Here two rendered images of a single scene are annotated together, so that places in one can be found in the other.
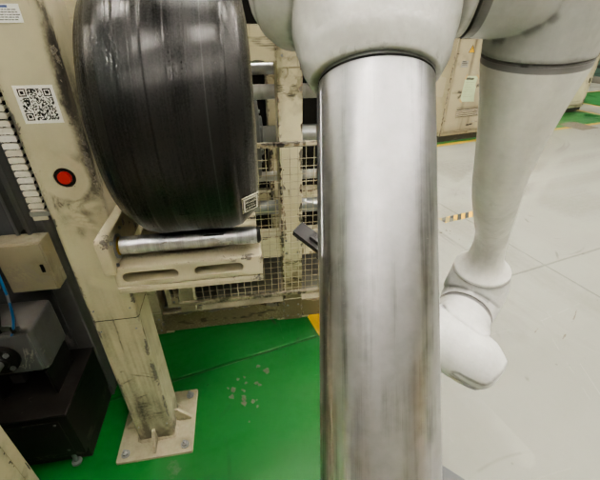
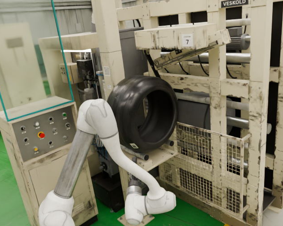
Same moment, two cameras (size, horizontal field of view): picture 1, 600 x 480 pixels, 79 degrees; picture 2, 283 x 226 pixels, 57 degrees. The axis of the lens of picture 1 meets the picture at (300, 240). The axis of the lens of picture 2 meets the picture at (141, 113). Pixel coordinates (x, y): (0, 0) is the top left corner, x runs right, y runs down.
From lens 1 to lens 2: 1.47 m
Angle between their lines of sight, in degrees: 55
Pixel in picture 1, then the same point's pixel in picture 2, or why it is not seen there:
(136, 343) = (126, 179)
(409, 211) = (71, 149)
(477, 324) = (135, 204)
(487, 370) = (126, 215)
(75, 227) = not seen: hidden behind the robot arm
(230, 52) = (126, 107)
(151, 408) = not seen: hidden behind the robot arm
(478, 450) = not seen: outside the picture
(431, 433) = (63, 180)
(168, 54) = (115, 105)
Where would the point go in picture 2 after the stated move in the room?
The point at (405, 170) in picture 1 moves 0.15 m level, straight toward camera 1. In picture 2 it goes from (73, 144) to (44, 150)
